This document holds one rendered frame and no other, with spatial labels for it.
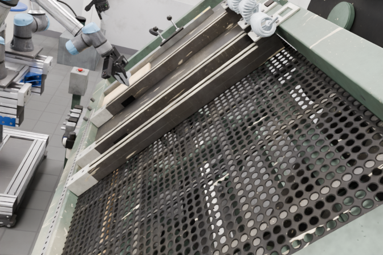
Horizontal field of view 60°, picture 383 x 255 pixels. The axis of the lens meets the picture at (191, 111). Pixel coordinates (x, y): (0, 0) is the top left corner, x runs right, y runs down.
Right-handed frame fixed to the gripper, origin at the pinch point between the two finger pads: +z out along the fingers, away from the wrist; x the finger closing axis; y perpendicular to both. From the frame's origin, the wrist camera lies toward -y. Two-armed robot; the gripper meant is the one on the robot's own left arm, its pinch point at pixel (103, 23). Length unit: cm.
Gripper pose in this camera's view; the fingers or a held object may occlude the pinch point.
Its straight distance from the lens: 242.8
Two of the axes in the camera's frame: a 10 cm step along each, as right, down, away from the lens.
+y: 9.7, -2.3, -0.4
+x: -0.7, -4.7, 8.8
